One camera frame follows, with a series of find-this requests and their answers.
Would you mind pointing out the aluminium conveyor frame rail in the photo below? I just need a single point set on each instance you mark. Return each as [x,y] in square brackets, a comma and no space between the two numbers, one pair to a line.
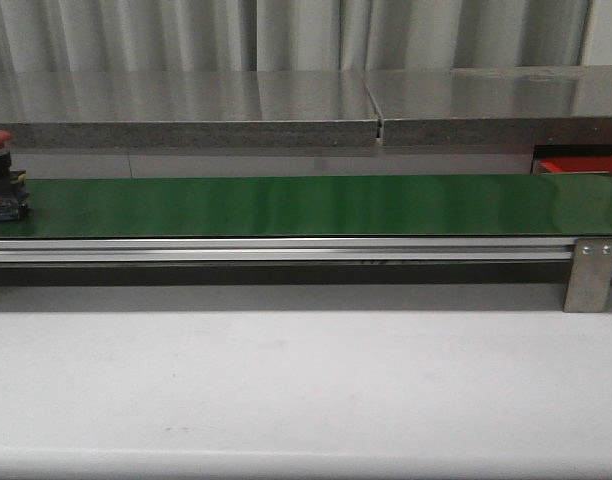
[22,251]

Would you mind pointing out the red plastic tray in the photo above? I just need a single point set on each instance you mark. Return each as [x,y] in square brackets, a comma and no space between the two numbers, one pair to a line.
[574,164]

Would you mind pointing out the white pleated curtain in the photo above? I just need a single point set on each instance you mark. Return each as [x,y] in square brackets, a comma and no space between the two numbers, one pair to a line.
[186,36]

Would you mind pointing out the steel conveyor support bracket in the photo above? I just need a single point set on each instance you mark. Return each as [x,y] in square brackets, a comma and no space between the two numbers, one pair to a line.
[590,277]

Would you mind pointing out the green conveyor belt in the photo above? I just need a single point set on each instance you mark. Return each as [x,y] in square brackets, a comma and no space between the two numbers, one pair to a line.
[389,205]

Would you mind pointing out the grey stone counter slab right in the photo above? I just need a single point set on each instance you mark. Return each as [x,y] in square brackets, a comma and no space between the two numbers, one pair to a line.
[483,106]

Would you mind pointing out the grey stone counter slab left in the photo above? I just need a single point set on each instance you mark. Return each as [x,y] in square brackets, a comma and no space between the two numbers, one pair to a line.
[157,109]

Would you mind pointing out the grey stone counter slab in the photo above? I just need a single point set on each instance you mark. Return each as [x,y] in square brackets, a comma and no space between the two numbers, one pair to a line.
[157,109]
[483,106]

